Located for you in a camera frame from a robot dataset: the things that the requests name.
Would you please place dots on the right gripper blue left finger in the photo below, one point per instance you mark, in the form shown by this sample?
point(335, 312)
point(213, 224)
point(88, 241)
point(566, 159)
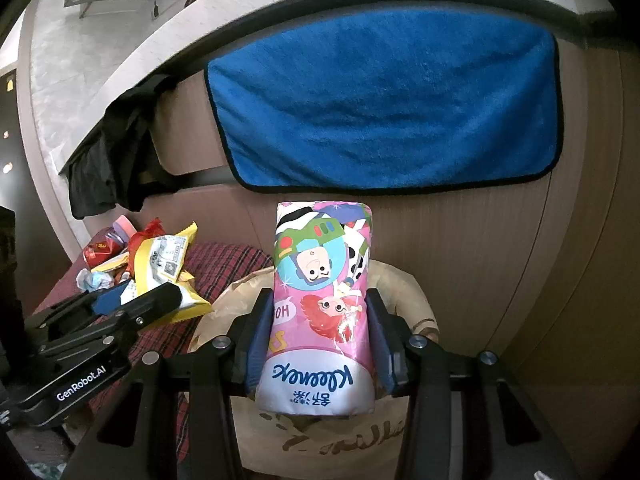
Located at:
point(250, 334)

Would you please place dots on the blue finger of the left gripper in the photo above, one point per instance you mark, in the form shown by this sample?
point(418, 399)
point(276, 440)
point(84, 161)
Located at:
point(107, 299)

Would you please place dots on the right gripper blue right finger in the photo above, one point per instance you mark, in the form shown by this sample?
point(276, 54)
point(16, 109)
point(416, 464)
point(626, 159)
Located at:
point(387, 346)

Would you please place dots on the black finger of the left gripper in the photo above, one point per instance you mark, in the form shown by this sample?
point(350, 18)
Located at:
point(133, 316)

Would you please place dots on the yellow snack wrapper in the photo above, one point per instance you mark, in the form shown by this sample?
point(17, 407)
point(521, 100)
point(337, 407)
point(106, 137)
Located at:
point(160, 260)

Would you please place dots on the crushed red can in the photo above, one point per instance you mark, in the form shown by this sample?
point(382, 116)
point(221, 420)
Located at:
point(98, 252)

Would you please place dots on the Kleenex tissue pack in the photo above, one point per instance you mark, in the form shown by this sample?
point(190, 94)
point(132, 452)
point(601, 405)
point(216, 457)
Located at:
point(319, 360)

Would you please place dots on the pink purple sponge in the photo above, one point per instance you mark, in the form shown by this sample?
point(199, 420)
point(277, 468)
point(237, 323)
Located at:
point(124, 229)

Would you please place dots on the white blue mask tissue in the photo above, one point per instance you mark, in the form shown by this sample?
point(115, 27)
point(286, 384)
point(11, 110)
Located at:
point(89, 281)

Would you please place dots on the red plastic bag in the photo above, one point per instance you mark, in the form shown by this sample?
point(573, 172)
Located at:
point(153, 229)

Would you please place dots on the black refrigerator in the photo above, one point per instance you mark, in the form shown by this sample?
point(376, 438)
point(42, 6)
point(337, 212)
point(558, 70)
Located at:
point(41, 259)

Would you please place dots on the black hanging cloth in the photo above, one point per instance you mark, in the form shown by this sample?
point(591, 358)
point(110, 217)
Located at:
point(107, 170)

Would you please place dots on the blue hanging towel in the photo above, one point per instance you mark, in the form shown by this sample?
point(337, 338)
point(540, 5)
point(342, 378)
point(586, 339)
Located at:
point(397, 99)

